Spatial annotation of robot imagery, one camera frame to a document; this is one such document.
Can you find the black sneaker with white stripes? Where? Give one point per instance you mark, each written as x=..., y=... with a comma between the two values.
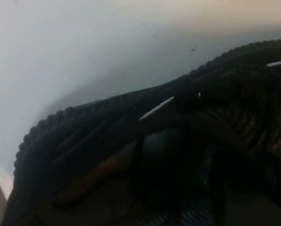
x=88, y=131

